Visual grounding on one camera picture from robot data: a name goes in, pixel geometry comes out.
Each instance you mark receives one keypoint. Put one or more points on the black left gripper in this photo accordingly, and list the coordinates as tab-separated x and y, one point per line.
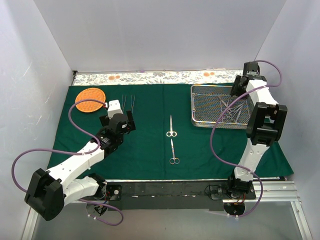
130	120

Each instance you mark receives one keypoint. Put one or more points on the green surgical cloth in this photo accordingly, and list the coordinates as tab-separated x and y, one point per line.
146	152

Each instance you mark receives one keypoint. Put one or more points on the metal mesh instrument tray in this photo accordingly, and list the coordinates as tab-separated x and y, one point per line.
205	106

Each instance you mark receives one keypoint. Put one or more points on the steel tweezers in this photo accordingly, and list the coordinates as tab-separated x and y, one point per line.
123	102
132	102

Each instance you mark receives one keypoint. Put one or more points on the steel surgical scissors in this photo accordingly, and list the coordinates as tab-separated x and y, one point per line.
174	160
171	132

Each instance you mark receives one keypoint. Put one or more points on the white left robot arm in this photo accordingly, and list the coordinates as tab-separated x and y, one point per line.
50	190

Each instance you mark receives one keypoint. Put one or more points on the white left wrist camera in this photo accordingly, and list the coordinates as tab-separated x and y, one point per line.
114	107

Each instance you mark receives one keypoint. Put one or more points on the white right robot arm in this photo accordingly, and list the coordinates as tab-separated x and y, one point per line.
264	126

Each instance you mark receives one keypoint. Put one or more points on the floral patterned table mat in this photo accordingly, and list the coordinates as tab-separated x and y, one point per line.
207	76

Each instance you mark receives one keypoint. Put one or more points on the steel surgical forceps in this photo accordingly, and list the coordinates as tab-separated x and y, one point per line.
233	113

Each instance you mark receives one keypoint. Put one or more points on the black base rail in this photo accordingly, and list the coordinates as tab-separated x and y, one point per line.
171	195

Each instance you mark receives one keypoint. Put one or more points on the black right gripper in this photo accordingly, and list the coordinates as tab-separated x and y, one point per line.
236	86

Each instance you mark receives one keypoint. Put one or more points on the round woven bamboo tray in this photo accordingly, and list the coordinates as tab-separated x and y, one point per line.
89	94

